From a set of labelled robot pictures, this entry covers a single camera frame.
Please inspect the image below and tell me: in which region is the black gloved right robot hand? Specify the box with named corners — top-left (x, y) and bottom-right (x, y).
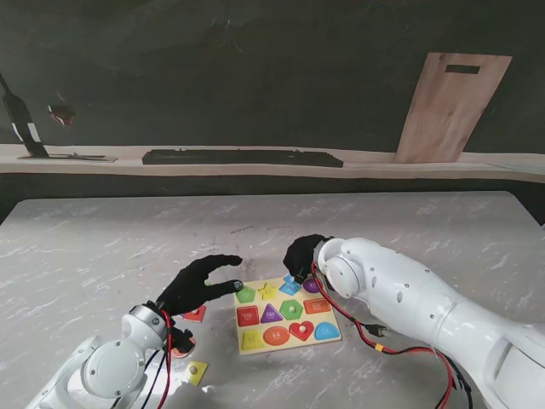
top-left (283, 233), bottom-right (336, 283)

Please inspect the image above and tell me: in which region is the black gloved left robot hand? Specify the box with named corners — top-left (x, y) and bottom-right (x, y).
top-left (155, 254), bottom-right (244, 319)

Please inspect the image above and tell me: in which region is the blue diamond puzzle piece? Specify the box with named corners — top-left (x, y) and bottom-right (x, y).
top-left (279, 274), bottom-right (304, 296)

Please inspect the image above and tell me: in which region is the green hexagon puzzle piece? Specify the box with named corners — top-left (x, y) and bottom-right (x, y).
top-left (279, 298), bottom-right (305, 322)

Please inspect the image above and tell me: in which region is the yellow wooden shape puzzle board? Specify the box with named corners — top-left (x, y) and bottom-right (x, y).
top-left (232, 276), bottom-right (343, 356)

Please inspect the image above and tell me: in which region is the red heart puzzle piece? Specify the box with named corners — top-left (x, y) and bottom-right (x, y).
top-left (288, 320), bottom-right (316, 343)

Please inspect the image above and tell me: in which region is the yellow trapezoid puzzle piece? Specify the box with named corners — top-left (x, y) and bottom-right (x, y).
top-left (185, 360), bottom-right (210, 387)

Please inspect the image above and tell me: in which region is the red square puzzle piece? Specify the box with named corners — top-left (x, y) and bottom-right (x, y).
top-left (183, 305), bottom-right (208, 324)

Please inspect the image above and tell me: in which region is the orange oval puzzle piece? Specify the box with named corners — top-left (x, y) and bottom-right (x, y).
top-left (172, 336), bottom-right (198, 359)

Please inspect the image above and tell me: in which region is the wooden cutting board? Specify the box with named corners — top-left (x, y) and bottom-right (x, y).
top-left (393, 52), bottom-right (513, 164)

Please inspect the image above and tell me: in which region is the light wooden shelf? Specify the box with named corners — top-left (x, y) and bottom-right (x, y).
top-left (0, 143), bottom-right (545, 184)

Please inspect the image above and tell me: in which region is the long black tray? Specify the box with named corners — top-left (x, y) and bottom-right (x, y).
top-left (141, 148), bottom-right (345, 169)

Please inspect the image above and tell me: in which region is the flat tray under bottle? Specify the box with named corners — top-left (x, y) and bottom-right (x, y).
top-left (16, 153), bottom-right (118, 164)

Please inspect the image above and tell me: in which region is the wine glass with red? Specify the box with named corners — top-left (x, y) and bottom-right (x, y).
top-left (46, 91), bottom-right (77, 129)

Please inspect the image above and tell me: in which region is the red cable of left arm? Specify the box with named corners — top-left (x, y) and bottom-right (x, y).
top-left (155, 309), bottom-right (176, 409)

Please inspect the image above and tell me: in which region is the red cable of arm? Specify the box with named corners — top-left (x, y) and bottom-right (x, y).
top-left (155, 309), bottom-right (176, 409)
top-left (309, 262), bottom-right (474, 409)

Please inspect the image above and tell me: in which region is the red cable of right arm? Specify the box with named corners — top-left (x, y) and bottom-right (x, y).
top-left (309, 262), bottom-right (474, 409)

